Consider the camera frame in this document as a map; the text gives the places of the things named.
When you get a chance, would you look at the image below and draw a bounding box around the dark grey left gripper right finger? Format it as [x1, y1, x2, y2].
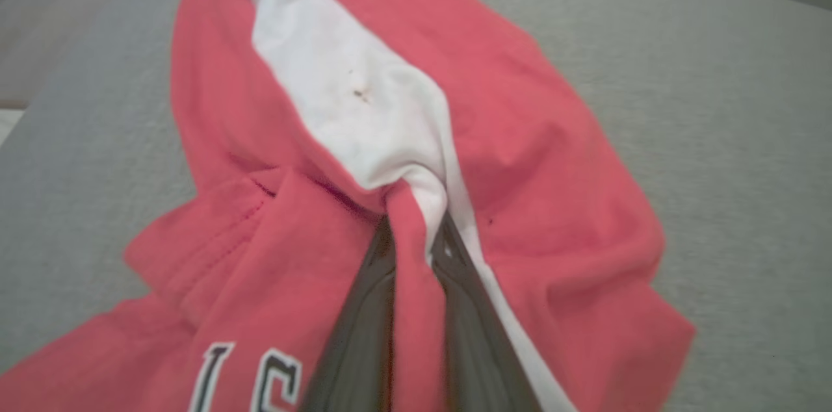
[429, 211, 543, 412]

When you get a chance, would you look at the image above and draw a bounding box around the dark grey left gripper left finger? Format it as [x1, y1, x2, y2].
[299, 214, 397, 412]

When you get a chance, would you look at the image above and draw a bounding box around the red shorts white stripe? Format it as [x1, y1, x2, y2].
[0, 0, 697, 412]

